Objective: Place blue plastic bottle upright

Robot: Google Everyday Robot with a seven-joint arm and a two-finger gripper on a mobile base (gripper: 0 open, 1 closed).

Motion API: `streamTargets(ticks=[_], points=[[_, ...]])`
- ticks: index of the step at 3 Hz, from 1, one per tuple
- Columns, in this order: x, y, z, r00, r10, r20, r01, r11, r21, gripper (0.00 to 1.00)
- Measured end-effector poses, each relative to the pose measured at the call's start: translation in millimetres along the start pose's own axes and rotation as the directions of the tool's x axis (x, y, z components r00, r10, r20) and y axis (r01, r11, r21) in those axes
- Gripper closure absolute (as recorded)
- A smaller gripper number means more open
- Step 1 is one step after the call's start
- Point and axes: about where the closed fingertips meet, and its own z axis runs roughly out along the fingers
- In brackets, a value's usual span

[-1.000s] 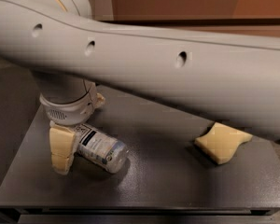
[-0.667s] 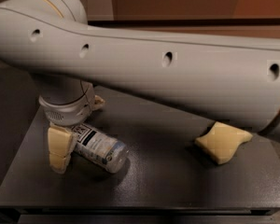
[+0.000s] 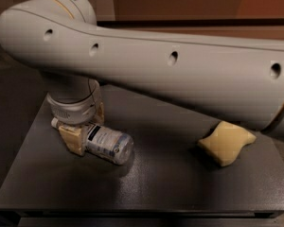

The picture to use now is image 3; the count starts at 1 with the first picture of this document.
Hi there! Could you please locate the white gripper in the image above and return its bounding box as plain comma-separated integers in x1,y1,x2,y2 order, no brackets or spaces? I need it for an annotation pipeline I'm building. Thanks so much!
46,79,105,156

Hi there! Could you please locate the clear plastic water bottle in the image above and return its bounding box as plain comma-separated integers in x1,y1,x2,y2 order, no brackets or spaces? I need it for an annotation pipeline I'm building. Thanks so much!
51,117,133,166

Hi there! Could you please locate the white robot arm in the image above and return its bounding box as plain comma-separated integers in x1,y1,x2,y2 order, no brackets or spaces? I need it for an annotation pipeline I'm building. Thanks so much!
0,0,284,141

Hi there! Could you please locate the yellow curved sponge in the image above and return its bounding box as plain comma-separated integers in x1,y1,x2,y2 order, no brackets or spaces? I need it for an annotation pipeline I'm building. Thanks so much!
198,121,257,166

